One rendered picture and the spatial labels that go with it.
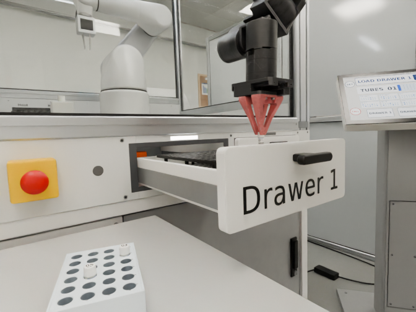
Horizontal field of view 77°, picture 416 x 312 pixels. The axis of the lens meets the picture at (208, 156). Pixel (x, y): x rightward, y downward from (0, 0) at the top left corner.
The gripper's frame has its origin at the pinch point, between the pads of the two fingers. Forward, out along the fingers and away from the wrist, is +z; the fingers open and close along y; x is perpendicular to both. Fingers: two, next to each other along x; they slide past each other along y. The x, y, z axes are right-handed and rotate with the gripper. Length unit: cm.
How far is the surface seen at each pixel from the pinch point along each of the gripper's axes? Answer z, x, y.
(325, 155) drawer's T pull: 3.3, 1.8, -14.5
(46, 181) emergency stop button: 7.8, 34.8, 15.7
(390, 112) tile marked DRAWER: -5, -85, 9
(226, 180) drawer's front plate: 5.5, 17.7, -10.9
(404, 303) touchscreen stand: 80, -97, 2
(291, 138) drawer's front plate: 4.2, -38.4, 20.9
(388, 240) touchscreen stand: 52, -94, 9
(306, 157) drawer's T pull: 3.2, 6.5, -14.5
